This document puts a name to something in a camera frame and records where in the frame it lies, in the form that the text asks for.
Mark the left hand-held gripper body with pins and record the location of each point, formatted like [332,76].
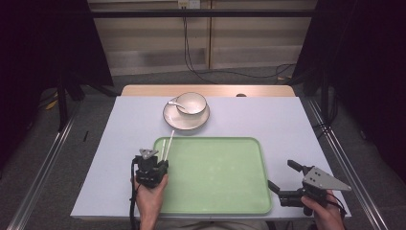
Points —
[148,172]

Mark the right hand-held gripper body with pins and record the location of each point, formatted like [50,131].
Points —
[322,180]

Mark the white chopstick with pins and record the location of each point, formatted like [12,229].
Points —
[163,149]
[169,145]

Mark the green plastic tray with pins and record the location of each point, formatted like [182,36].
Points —
[217,179]

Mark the white ceramic spoon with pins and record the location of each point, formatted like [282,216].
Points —
[174,103]

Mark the white bowl with dark rim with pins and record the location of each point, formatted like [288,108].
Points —
[196,102]

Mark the person's left hand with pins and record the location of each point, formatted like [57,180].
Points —
[150,199]

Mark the person's right hand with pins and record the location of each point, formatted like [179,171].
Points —
[324,217]

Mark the white plate with dark rim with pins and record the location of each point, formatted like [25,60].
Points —
[183,123]

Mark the pale lilac table mat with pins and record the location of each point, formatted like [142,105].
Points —
[255,127]

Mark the small black stick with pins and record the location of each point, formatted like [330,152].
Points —
[85,136]

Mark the light wooden table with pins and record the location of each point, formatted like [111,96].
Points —
[207,90]

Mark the black curtain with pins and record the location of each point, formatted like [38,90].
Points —
[38,48]
[367,48]

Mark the black horizontal bar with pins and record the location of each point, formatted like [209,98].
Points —
[223,13]

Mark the metal floor rail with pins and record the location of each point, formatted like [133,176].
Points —
[48,161]
[338,150]

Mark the black stand post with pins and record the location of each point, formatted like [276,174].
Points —
[62,102]

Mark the white wall socket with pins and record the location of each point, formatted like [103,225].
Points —
[189,4]

